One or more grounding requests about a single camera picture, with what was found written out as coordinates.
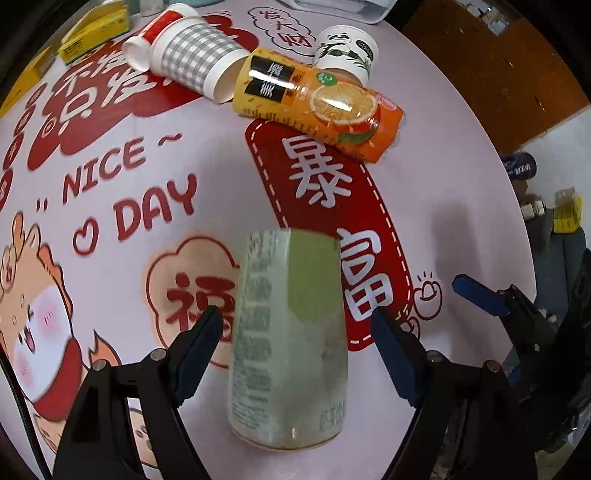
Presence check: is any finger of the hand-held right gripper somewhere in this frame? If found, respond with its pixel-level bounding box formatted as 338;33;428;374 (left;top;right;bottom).
452;274;558;352

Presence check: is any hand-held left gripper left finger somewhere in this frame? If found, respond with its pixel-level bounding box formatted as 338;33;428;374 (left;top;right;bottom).
53;307;223;480

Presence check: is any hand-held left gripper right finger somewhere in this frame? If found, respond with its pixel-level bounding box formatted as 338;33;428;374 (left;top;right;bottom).
372;308;539;480

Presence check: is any green drink bottle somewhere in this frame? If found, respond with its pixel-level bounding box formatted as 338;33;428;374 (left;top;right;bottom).
228;226;348;451

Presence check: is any white panda print paper cup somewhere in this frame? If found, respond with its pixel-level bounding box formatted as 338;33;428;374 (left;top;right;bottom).
314;25;380;86

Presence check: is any grey checked paper cup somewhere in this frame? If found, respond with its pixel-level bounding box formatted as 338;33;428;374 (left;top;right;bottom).
148;21;250;103

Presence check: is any red and white paper cup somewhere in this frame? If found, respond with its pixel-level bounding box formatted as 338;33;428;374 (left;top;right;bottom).
123;3;202;73

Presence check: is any yellow packet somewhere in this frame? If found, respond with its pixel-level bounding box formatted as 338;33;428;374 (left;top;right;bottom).
551;188;585;234

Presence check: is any dark blue cap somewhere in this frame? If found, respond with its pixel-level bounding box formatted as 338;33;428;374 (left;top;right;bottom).
501;151;539;181

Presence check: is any printed pink tablecloth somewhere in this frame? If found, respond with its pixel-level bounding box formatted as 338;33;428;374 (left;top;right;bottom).
0;0;539;480

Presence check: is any brown wooden board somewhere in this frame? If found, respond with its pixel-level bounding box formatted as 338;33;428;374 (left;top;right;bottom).
401;0;591;156

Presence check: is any orange juice bottle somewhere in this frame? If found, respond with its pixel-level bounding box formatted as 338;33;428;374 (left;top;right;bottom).
232;47;404;165

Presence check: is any white container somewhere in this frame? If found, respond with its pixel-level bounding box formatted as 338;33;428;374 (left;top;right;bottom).
281;0;389;24

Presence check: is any yellow and green box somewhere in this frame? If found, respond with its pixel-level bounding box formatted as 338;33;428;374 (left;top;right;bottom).
58;6;130;66

